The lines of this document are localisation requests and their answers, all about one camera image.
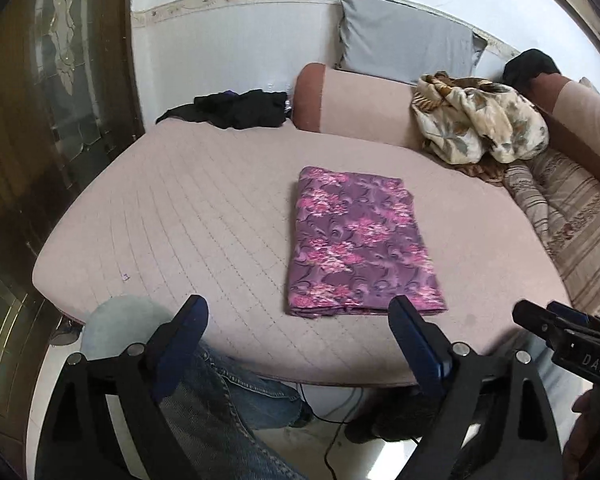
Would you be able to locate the grey pillow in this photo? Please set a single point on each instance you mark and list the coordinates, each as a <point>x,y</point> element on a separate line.
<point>405,35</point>

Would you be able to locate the light blue cloth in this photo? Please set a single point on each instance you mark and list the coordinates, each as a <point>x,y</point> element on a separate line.
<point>120,320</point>

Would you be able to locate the black cloth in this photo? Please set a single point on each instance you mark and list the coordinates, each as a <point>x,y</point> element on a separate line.
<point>235,107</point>
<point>530,67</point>

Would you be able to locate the pink brown bolster pillow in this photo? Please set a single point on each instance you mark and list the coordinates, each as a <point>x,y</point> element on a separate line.
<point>360,105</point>
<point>585,115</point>

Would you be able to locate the person's blue jeans leg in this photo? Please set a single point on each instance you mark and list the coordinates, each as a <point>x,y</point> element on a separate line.
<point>240,410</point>

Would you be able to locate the person's right hand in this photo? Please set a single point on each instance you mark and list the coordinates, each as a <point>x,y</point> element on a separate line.
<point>585,430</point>

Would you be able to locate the wooden door with glass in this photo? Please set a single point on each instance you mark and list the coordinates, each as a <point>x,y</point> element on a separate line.
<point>30,110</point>

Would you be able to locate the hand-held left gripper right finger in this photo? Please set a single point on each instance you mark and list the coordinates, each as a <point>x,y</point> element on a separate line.
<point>415,340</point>

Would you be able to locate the wooden window frame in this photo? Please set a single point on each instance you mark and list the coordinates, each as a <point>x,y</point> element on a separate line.
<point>580,5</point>

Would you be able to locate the black shoe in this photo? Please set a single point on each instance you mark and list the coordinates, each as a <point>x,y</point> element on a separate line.
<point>385,420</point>

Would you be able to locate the striped beige cushion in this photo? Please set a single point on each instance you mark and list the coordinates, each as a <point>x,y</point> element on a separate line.
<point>575,220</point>

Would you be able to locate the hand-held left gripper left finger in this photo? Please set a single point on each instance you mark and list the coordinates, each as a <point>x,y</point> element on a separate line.
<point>190,330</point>

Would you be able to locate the pink quilted mattress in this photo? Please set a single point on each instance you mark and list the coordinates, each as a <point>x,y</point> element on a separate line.
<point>180,220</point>

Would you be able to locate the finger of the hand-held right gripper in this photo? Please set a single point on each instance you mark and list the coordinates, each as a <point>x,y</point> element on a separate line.
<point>535,320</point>
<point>575,315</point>

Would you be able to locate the purple floral cloth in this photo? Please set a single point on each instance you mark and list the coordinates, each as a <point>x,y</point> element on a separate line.
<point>355,240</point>

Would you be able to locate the dark slipper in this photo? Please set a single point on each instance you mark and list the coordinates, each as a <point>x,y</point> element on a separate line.
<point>66,334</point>

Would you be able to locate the beige floral blanket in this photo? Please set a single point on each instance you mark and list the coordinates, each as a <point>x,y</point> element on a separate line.
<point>480,120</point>

